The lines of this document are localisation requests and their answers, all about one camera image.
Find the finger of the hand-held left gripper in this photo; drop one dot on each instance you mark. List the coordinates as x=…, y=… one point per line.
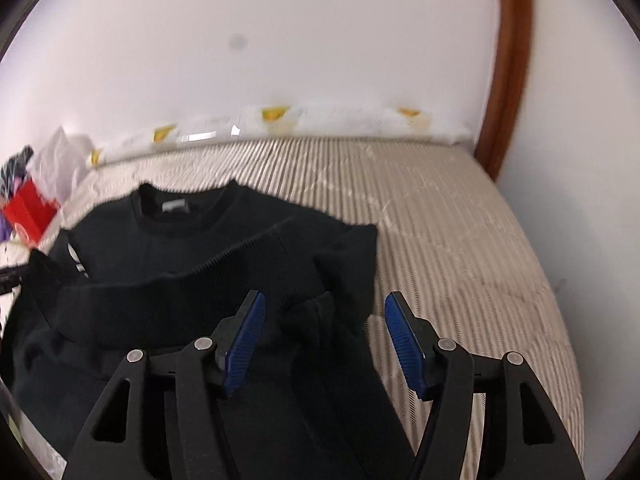
x=11, y=280

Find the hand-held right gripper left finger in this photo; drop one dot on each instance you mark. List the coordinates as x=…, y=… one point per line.
x=245, y=345

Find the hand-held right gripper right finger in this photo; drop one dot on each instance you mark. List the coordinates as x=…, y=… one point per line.
x=405, y=345

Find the black sweater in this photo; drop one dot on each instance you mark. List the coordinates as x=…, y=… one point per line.
x=150, y=260

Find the red paper bag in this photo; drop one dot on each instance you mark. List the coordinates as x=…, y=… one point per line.
x=30, y=212

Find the striped mattress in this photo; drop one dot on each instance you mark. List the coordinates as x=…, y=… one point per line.
x=450, y=260

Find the plaid dark clothing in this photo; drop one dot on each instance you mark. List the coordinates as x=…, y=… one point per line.
x=15, y=165

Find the white plastic bag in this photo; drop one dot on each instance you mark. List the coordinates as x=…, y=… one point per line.
x=55, y=165

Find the white printed bed bolster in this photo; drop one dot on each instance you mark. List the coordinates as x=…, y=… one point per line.
x=325, y=120

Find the wooden door frame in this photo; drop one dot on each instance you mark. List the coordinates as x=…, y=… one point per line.
x=510, y=60

